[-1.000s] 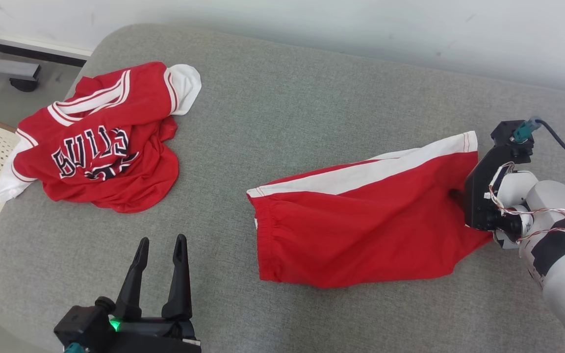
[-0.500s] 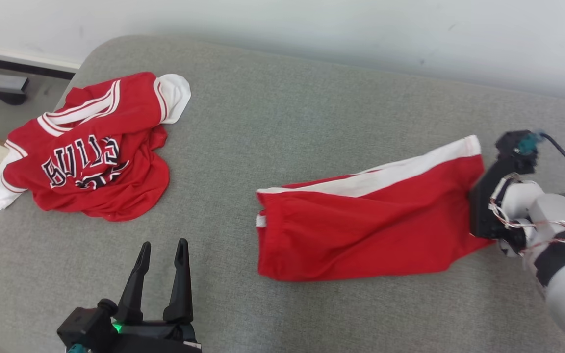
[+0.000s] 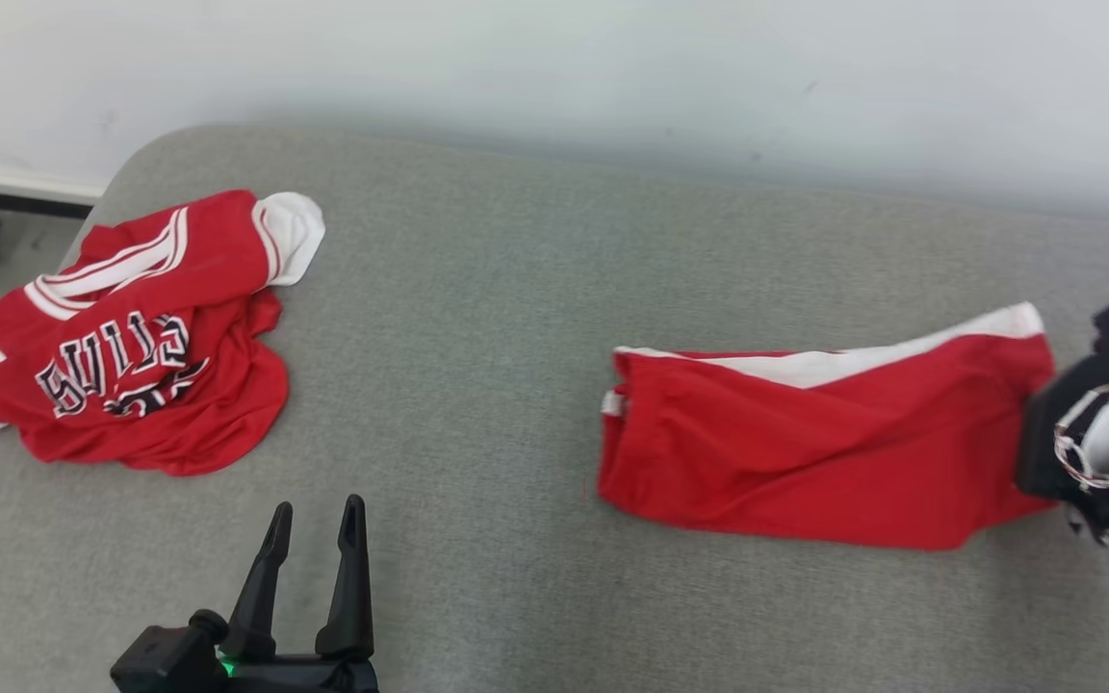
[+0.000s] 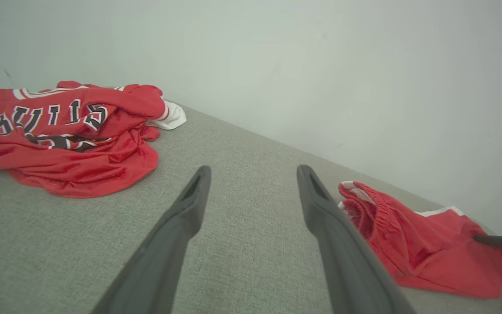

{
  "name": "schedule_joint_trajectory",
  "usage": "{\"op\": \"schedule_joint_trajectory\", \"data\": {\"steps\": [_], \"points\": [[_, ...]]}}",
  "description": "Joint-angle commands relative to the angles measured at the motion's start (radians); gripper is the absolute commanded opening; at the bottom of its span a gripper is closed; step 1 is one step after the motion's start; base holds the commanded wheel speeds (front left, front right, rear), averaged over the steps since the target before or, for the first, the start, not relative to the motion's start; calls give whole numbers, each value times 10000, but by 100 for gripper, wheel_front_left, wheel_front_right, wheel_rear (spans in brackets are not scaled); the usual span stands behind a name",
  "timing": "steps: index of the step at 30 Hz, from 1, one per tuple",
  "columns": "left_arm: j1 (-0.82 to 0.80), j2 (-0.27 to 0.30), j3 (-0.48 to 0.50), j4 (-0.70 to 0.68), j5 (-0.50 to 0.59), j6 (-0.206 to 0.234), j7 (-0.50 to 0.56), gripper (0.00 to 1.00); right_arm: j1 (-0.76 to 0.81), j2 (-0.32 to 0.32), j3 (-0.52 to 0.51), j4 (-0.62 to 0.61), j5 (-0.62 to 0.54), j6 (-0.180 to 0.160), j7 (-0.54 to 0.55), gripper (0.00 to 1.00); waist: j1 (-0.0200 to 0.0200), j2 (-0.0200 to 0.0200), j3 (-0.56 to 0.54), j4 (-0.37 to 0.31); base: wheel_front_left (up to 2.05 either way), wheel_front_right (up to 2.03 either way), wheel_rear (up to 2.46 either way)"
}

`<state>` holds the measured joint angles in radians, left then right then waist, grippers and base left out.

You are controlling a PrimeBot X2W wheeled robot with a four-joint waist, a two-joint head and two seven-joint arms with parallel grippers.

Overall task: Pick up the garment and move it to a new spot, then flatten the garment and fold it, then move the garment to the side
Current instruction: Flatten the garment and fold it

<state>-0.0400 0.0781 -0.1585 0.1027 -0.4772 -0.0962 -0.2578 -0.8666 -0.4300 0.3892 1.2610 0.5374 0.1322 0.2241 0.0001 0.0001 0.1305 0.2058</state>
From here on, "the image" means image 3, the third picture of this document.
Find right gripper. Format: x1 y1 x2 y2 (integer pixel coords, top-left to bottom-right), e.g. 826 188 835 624
1014 354 1109 530

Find red bulls jersey white sleeves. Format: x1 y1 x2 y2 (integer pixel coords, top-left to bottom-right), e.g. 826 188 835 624
0 190 326 479

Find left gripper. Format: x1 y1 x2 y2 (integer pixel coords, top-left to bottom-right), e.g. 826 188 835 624
218 495 380 693

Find red shorts white side stripe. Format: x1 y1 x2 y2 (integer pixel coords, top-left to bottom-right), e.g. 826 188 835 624
597 302 1058 552

